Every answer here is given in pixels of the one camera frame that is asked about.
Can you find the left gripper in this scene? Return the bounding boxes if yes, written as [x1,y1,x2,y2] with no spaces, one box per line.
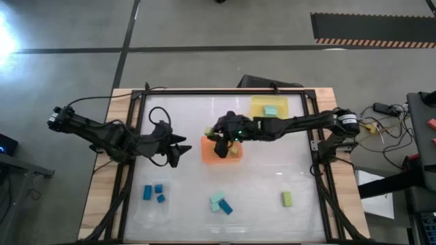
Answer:
[149,120,193,169]

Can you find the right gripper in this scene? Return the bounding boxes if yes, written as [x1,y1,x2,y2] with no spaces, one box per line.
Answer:
[213,111,255,159]

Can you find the orange plastic container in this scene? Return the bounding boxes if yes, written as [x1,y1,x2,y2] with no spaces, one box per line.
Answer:
[200,135,244,165]

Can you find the yellow plastic container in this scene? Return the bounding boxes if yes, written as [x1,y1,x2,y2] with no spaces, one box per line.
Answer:
[251,95,290,120]

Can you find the dark blue rectangular block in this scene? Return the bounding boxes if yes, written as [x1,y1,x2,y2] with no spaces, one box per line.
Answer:
[218,199,234,216]

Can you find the clear plastic container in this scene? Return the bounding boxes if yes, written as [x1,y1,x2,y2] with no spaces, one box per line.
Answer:
[133,176,172,225]

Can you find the white table sheet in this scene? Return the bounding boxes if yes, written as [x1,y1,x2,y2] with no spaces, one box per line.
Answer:
[123,94,327,243]

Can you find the grey metal stand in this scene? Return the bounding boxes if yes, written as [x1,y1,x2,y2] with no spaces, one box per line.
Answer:
[0,152,55,245]

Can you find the black power adapter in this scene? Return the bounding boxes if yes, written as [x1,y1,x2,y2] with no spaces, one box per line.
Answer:
[373,102,401,116]

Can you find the black device with blue light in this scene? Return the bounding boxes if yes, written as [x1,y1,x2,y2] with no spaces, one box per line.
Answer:
[0,133,19,157]

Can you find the black stand leg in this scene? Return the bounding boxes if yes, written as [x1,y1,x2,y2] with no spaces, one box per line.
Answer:
[357,171,425,199]

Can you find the white paper sheet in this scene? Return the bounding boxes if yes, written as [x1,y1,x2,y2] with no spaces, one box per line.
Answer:
[354,169,395,220]

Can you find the black hazard striped floor mat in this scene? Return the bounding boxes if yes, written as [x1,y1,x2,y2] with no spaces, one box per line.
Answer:
[310,12,436,49]

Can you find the red clamp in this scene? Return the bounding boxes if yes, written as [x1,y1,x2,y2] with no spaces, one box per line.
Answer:
[403,152,420,172]

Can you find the grey cart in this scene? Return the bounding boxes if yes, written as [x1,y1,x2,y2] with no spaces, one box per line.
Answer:
[406,91,436,191]

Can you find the blue crate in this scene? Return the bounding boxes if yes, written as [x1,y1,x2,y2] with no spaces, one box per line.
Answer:
[420,211,436,245]

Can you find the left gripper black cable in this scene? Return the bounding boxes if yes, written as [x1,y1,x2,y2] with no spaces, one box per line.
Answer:
[148,106,173,167]

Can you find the black aluminium table frame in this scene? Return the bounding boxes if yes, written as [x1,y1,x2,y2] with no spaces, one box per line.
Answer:
[78,87,372,245]

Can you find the left arm base cable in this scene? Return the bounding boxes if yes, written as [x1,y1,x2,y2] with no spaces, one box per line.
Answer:
[66,81,170,108]

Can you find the tangled black cables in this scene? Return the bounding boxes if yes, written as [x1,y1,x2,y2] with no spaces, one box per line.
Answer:
[357,103,413,171]

